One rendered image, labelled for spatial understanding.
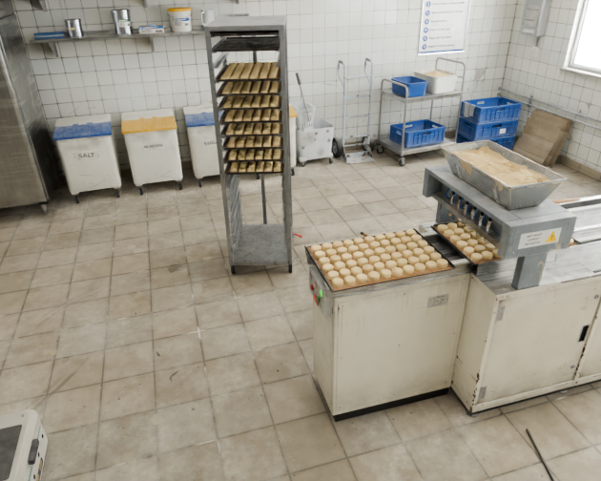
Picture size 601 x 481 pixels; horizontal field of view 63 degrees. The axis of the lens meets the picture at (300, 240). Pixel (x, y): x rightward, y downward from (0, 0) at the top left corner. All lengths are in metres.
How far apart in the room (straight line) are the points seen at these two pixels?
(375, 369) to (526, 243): 0.94
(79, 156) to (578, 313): 4.51
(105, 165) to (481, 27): 4.83
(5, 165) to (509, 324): 4.43
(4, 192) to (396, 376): 4.04
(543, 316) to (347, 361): 0.96
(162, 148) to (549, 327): 4.02
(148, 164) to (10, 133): 1.26
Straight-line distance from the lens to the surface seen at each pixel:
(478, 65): 7.16
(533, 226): 2.24
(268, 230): 4.20
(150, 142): 5.33
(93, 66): 5.85
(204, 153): 5.41
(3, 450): 2.72
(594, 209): 3.24
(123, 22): 5.53
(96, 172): 5.46
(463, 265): 2.42
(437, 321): 2.53
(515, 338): 2.61
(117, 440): 2.89
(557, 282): 2.53
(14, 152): 5.21
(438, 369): 2.77
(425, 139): 6.22
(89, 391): 3.20
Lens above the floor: 2.12
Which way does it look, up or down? 29 degrees down
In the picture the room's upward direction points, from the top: 1 degrees counter-clockwise
